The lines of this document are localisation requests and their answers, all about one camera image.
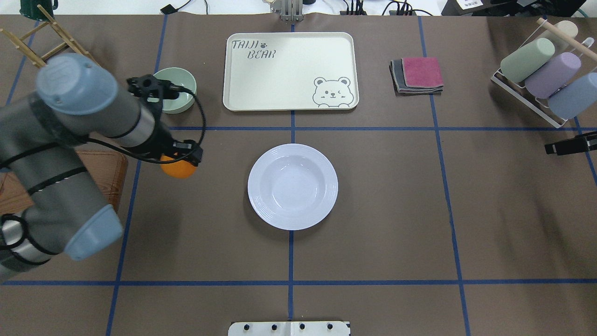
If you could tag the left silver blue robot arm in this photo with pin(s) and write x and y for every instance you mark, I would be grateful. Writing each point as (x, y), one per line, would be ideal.
(75, 101)

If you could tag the wooden drying rack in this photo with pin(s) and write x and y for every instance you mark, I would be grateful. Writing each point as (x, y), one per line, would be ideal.
(37, 42)

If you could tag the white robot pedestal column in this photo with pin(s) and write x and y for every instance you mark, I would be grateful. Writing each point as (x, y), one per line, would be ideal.
(290, 328)

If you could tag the white wire cup rack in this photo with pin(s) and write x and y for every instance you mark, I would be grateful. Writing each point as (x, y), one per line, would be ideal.
(584, 48)

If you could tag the dark green mug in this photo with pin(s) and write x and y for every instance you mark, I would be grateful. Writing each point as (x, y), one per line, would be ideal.
(38, 10)

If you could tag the pink cloth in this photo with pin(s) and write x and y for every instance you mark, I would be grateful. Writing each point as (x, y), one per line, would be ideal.
(422, 72)

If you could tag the orange fruit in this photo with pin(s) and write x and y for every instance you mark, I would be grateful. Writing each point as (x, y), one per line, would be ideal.
(182, 169)

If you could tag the green cup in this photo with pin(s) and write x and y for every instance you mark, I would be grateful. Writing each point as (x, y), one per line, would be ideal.
(523, 62)

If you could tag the beige cup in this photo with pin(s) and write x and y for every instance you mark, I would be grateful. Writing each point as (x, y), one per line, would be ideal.
(568, 28)

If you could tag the aluminium frame post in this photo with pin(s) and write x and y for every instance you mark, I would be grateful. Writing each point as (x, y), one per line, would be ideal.
(288, 10)

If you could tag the grey cloth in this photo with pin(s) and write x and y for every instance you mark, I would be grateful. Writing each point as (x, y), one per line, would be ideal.
(397, 76)

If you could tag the blue cup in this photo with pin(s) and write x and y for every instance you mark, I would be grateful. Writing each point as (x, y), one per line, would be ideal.
(575, 98)

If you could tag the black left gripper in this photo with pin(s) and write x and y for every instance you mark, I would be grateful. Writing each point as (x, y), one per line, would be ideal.
(164, 138)

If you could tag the cream bear tray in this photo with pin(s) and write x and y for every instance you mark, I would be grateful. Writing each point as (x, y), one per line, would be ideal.
(290, 71)

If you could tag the white round plate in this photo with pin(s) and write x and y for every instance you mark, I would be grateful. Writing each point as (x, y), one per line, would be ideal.
(292, 187)

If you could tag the wooden cutting board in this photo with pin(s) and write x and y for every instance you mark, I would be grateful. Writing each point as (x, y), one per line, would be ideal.
(107, 169)

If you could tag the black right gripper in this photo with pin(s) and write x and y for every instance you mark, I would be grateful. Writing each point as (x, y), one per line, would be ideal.
(570, 145)

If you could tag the green ceramic bowl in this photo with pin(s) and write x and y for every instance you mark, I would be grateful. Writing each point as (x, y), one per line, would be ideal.
(180, 77)

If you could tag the purple cup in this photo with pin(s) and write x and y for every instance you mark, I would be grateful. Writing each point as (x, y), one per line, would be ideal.
(548, 79)

